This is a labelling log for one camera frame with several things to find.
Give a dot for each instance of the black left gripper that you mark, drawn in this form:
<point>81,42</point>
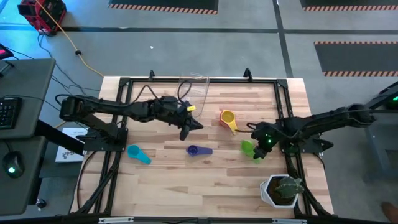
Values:
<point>171,112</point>

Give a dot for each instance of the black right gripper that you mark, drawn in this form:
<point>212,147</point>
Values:
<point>267,133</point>

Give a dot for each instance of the green measuring cup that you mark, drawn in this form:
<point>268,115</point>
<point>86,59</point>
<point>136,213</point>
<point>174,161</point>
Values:
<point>247,147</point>

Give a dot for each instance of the purple measuring cup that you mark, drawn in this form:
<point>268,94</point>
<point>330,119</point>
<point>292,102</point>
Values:
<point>192,150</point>

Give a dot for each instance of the clear plastic basket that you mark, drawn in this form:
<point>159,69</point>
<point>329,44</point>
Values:
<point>199,93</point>

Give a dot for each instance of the yellow measuring cup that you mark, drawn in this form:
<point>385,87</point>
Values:
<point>228,117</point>

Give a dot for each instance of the teal measuring cup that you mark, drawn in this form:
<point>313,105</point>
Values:
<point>134,151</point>

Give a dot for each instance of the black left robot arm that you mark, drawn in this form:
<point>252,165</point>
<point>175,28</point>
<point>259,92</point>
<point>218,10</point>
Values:
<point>102,107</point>

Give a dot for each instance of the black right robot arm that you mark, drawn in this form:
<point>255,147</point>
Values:
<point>320,123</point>

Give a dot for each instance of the yellow gripper tag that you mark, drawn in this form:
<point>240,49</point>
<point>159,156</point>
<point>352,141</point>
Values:
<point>191,108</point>

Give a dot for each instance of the cactus in white pot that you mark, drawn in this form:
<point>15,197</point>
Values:
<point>287,186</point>

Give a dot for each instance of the grey metal stand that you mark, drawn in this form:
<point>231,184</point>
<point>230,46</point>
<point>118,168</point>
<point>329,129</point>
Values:
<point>377,161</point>

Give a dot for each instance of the black hazard-striped floor mat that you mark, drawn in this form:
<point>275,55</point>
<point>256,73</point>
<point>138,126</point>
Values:
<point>357,57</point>
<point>161,3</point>
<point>348,2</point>

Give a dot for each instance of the white printed box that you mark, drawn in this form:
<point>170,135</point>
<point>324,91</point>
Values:
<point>66,154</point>

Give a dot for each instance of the black diagonal desk beam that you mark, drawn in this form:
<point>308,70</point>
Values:
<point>59,138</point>

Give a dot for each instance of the green-lit black device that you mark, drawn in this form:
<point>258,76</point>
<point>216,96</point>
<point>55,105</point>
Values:
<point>393,102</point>

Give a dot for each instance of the person's shoe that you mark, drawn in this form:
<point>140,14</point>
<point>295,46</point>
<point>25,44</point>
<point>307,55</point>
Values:
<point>391,211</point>

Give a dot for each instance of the dark grey desk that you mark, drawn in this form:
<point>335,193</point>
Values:
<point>28,81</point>

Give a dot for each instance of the black desk caster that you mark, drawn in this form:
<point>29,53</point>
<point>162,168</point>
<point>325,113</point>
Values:
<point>40,203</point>

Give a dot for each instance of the red black equipment case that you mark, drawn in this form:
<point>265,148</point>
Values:
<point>46,15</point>

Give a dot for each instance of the black computer mouse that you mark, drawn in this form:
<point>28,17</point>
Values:
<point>14,163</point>

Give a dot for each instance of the black keyboard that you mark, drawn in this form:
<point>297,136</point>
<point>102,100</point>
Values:
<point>9,113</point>

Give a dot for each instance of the black device with pink screen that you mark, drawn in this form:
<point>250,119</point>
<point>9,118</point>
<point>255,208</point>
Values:
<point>4,52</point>

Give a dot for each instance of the black aluminium table frame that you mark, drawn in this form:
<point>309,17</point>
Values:
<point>227,80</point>

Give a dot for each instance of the grey metal bracket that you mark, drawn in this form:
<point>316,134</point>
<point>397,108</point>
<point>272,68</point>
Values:
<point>115,220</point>
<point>289,221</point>

